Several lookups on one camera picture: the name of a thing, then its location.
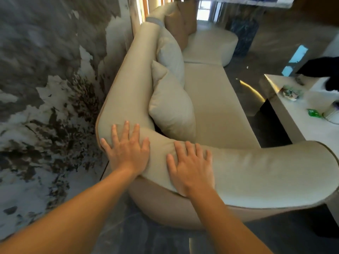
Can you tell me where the person's left hand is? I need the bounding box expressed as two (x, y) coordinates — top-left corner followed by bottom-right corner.
(100, 121), (151, 178)

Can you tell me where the person's right hand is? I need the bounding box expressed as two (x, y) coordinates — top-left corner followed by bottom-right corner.
(166, 141), (215, 198)

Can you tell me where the person's left forearm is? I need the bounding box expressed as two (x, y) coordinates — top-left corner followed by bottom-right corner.
(0, 167), (139, 254)

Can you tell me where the person's right forearm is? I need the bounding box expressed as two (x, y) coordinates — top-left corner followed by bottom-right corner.
(188, 187), (274, 254)

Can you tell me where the beige square cushion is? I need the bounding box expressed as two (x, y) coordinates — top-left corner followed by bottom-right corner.
(148, 60), (197, 143)

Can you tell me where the beige curved sofa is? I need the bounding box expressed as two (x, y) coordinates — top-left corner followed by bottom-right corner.
(95, 2), (339, 231)

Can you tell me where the pale grey cushion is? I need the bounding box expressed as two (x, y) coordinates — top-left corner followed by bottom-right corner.
(156, 27), (185, 88)

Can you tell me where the white coffee table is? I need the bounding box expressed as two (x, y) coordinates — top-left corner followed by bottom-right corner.
(259, 74), (339, 227)

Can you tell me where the small patterned dish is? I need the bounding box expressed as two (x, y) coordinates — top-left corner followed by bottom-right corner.
(282, 86), (300, 101)

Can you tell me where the brown cushion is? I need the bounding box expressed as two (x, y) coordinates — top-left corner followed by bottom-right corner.
(164, 8), (189, 51)
(177, 0), (200, 35)

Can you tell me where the white round container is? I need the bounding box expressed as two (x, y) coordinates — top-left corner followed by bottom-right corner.
(323, 101), (339, 125)

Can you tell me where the black cloth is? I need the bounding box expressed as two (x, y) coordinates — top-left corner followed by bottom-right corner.
(296, 56), (339, 92)

